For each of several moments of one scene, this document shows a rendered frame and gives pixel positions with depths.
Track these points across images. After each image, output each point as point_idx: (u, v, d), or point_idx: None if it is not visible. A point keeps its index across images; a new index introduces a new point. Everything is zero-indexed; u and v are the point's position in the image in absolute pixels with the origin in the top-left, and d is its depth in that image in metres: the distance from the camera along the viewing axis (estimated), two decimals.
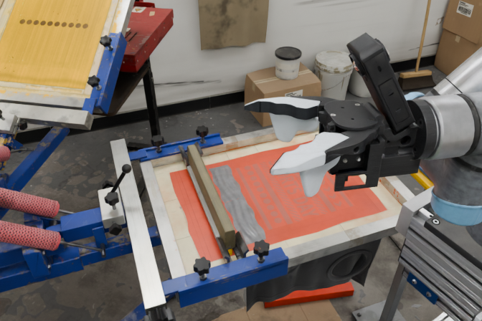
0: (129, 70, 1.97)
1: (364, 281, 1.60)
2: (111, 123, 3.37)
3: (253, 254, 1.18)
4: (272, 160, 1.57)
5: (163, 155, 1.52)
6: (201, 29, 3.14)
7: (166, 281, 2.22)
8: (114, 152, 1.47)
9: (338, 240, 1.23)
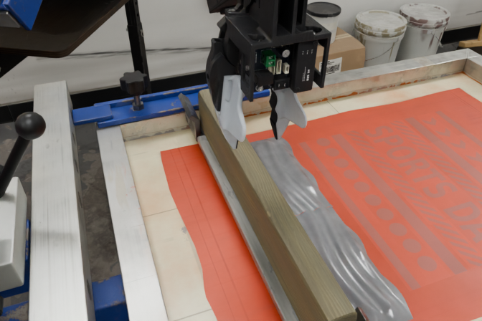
0: None
1: None
2: (90, 102, 2.57)
3: None
4: None
5: (146, 115, 0.72)
6: None
7: None
8: (36, 106, 0.67)
9: None
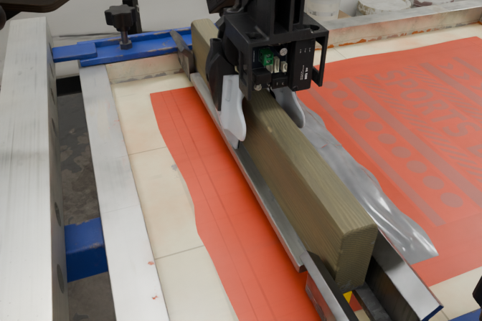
0: None
1: None
2: None
3: (447, 320, 0.31)
4: None
5: (135, 54, 0.65)
6: None
7: None
8: (11, 38, 0.60)
9: None
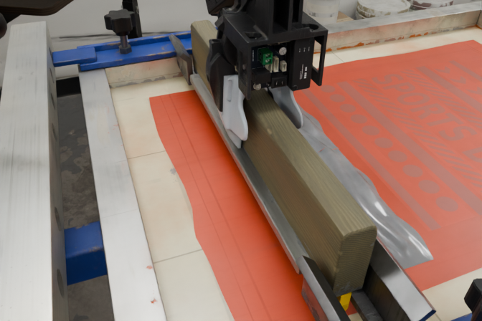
0: None
1: None
2: None
3: None
4: (378, 75, 0.71)
5: (134, 59, 0.66)
6: None
7: None
8: (12, 43, 0.60)
9: None
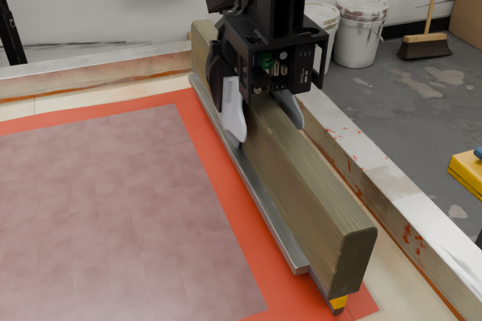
0: None
1: None
2: None
3: None
4: (56, 135, 0.56)
5: None
6: None
7: None
8: None
9: None
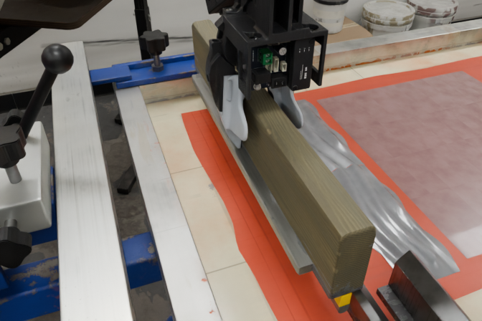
0: None
1: None
2: (95, 92, 2.54)
3: None
4: (397, 92, 0.74)
5: (166, 77, 0.69)
6: None
7: (171, 317, 1.39)
8: None
9: None
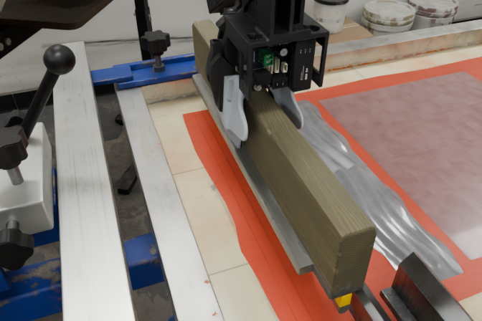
0: None
1: None
2: (95, 92, 2.54)
3: None
4: (399, 92, 0.74)
5: (168, 77, 0.69)
6: None
7: (171, 317, 1.39)
8: None
9: None
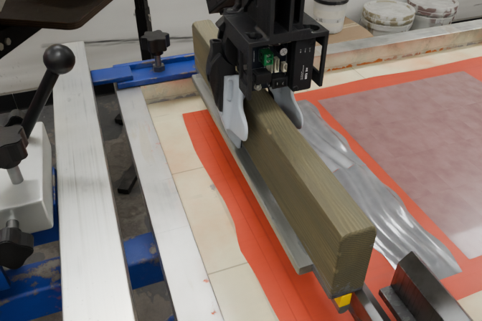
0: None
1: None
2: (95, 92, 2.54)
3: None
4: (398, 92, 0.74)
5: (168, 77, 0.69)
6: None
7: (171, 317, 1.39)
8: None
9: None
